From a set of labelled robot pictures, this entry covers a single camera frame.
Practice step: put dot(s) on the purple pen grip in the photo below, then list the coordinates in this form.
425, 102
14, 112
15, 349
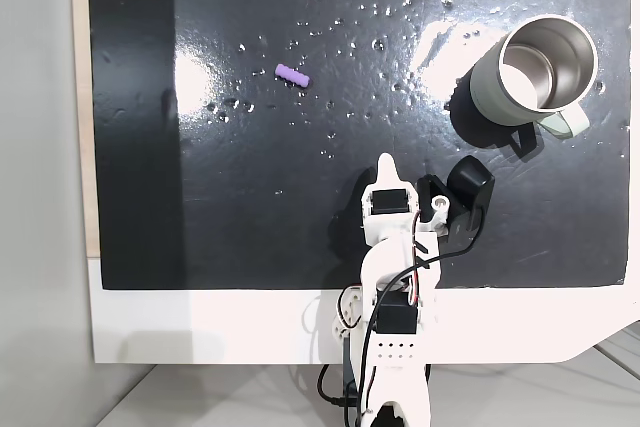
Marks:
292, 76

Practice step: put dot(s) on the black table mat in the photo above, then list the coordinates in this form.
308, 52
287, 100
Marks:
250, 172

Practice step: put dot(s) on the sage green steel mug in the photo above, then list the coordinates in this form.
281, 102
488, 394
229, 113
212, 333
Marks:
540, 77

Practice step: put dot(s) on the beige wooden board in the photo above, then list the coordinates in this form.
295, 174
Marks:
82, 97

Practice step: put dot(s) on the black oval camera box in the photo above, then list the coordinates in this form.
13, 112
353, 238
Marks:
470, 184

